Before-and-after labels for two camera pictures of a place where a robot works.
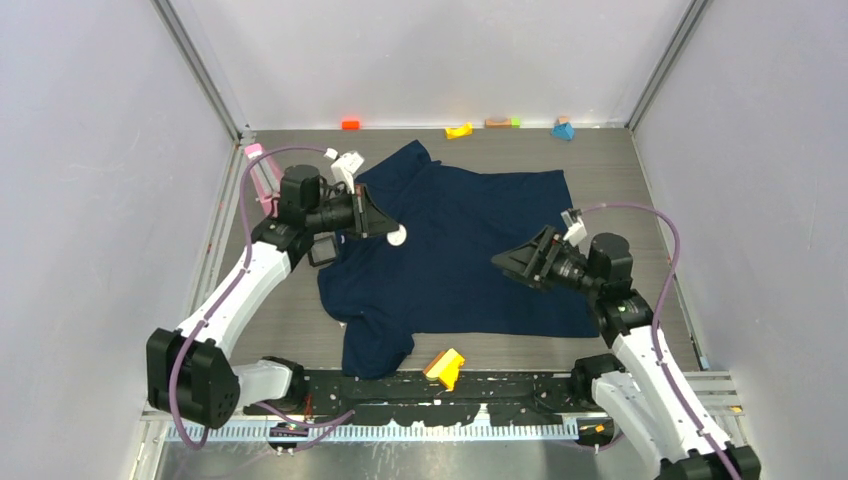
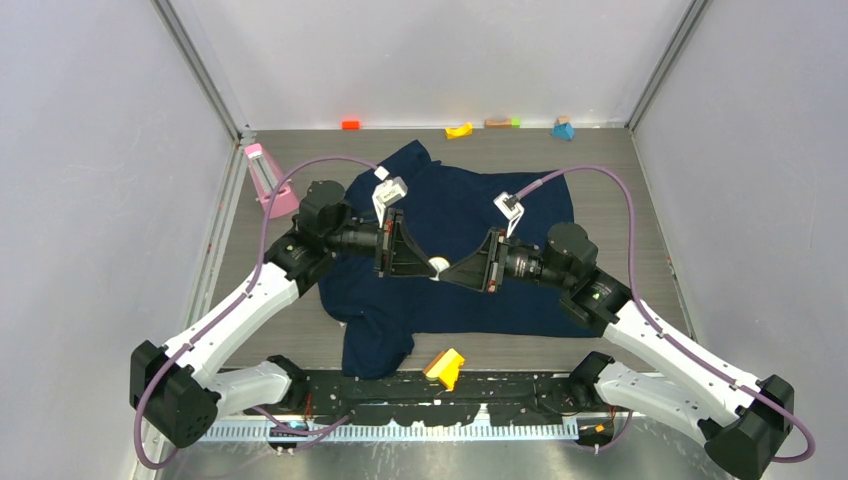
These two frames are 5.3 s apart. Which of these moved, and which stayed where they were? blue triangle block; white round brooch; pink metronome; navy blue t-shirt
Moved: white round brooch
Stayed: blue triangle block; pink metronome; navy blue t-shirt
